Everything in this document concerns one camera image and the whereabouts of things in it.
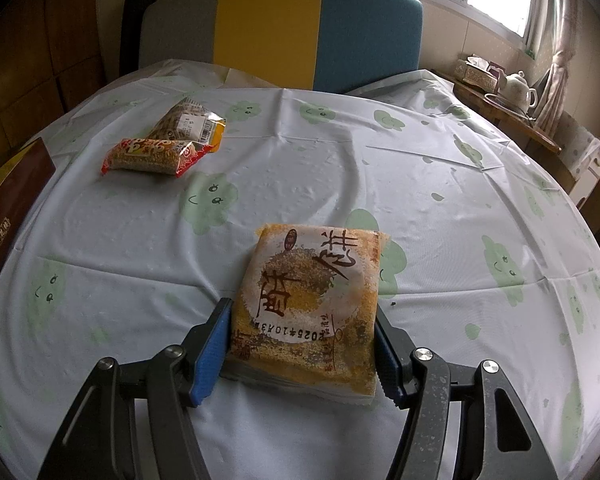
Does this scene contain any white teapot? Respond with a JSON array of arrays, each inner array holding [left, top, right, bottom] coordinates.
[[500, 71, 538, 111]]

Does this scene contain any grey yellow blue chair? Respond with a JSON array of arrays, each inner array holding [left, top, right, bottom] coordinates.
[[119, 0, 425, 95]]

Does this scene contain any patterned tissue box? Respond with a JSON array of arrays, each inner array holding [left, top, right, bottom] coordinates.
[[455, 55, 506, 92]]

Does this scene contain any wooden side table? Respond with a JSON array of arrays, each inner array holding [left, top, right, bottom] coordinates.
[[437, 67, 563, 156]]

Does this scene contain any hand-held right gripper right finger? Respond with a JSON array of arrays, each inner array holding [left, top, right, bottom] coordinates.
[[375, 307, 558, 480]]

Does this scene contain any clear brown grain snack bag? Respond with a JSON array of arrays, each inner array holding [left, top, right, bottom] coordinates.
[[147, 97, 227, 153]]

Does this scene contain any white dotted chair cover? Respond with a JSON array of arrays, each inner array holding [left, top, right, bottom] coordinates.
[[555, 110, 600, 211]]

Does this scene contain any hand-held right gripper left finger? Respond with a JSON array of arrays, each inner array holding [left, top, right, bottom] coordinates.
[[37, 297, 233, 480]]

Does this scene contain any floral curtain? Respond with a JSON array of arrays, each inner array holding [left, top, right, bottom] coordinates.
[[527, 0, 581, 133]]

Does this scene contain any orange pastry packet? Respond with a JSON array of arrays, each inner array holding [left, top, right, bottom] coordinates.
[[224, 222, 392, 406]]

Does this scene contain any red and white snack packet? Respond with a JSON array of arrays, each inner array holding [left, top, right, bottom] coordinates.
[[101, 138, 213, 178]]

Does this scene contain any wooden cabinet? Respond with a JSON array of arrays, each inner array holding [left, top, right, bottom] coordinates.
[[0, 0, 106, 161]]

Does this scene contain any white tablecloth with green clouds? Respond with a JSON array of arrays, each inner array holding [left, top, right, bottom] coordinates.
[[0, 57, 600, 480]]

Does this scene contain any dark brown gift box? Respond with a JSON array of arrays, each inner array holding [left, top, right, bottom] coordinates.
[[0, 138, 57, 306]]

